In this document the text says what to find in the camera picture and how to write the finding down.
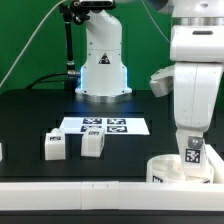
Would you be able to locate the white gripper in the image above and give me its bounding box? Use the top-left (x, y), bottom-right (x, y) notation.
top-left (170, 25), bottom-right (224, 149)

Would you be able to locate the white round stool seat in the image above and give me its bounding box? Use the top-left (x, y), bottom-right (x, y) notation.
top-left (146, 154), bottom-right (214, 183)

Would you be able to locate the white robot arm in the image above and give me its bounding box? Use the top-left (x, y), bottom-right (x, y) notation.
top-left (77, 0), bottom-right (224, 150)

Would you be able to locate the white fiducial marker sheet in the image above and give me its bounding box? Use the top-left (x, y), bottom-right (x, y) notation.
top-left (59, 117), bottom-right (150, 135)

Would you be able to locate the white block at left edge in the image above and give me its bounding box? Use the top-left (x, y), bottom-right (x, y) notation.
top-left (0, 143), bottom-right (3, 162)

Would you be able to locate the white right barrier rail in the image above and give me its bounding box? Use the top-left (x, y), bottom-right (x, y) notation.
top-left (205, 144), bottom-right (224, 184)

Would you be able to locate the white barrier rail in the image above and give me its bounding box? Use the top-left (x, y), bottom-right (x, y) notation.
top-left (205, 144), bottom-right (224, 184)
top-left (0, 182), bottom-right (224, 211)

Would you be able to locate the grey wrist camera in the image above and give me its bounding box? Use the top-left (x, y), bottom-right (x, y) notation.
top-left (150, 66), bottom-right (174, 97)

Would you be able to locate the white front barrier rail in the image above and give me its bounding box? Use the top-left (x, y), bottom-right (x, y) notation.
top-left (0, 182), bottom-right (224, 211)

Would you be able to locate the black cable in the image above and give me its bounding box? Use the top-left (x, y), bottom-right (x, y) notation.
top-left (25, 72), bottom-right (81, 90)

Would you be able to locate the black overhead camera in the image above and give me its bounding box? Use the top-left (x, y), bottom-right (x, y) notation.
top-left (74, 0), bottom-right (116, 10)

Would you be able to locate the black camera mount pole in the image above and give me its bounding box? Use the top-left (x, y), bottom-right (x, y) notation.
top-left (59, 3), bottom-right (80, 78)

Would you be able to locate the white cable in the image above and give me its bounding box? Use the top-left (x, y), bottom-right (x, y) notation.
top-left (0, 0), bottom-right (68, 88)

